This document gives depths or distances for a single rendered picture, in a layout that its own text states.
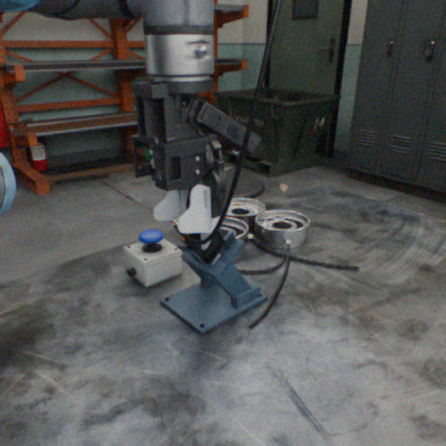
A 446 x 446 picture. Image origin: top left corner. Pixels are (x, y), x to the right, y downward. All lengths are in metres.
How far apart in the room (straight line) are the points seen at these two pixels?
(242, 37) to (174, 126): 5.19
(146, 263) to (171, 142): 0.24
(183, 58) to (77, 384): 0.38
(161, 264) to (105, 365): 0.20
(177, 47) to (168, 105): 0.06
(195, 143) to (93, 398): 0.30
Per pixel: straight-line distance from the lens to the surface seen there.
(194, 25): 0.47
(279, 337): 0.58
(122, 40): 4.52
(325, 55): 4.74
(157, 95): 0.47
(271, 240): 0.79
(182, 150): 0.47
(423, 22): 3.65
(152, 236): 0.68
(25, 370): 0.58
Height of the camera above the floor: 1.16
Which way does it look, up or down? 25 degrees down
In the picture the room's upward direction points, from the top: straight up
